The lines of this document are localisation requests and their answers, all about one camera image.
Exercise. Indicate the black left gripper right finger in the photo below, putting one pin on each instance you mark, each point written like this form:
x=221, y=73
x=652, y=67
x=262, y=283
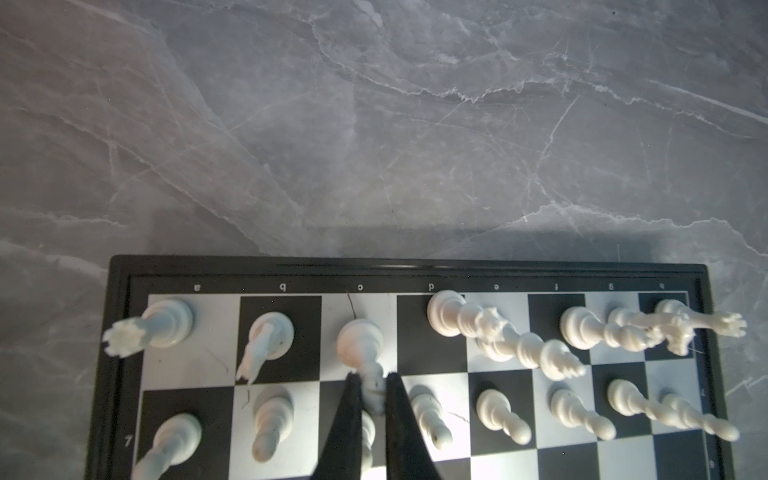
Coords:
x=406, y=454

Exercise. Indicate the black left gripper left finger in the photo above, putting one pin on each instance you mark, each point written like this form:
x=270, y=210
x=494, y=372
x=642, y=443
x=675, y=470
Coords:
x=341, y=457

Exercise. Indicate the white piece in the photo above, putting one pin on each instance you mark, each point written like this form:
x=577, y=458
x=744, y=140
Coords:
x=270, y=337
x=359, y=345
x=552, y=357
x=450, y=314

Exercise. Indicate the black and silver chessboard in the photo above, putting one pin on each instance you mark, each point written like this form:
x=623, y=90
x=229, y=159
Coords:
x=134, y=396

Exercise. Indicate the white bishop on board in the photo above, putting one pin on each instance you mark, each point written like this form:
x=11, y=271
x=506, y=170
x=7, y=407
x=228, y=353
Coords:
x=583, y=329

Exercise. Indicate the white pawn three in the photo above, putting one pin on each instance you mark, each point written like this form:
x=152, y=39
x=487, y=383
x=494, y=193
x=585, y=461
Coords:
x=368, y=438

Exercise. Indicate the white pawn four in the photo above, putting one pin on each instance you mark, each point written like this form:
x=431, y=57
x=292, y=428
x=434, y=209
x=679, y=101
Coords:
x=429, y=415

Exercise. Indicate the white pawn two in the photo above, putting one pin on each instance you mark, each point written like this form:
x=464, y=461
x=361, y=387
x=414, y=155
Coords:
x=273, y=423

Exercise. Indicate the white pawn five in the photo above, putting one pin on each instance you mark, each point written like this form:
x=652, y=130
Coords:
x=494, y=411

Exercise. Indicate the white pawn one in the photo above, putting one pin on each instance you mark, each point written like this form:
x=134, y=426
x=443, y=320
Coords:
x=175, y=441

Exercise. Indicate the white pawn six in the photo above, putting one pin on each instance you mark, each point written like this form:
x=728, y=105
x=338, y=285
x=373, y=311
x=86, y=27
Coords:
x=569, y=410

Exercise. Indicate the white rook far left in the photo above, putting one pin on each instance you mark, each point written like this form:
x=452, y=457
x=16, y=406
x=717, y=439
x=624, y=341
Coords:
x=162, y=325

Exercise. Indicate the white rook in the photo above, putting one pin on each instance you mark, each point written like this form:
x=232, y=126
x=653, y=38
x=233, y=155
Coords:
x=162, y=325
x=729, y=324

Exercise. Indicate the white pawn seven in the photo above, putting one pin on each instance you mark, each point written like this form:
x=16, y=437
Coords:
x=625, y=398

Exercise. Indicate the white pawn eight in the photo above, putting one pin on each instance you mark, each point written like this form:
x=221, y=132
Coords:
x=689, y=417

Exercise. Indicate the white rook far right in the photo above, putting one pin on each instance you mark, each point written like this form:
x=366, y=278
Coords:
x=729, y=324

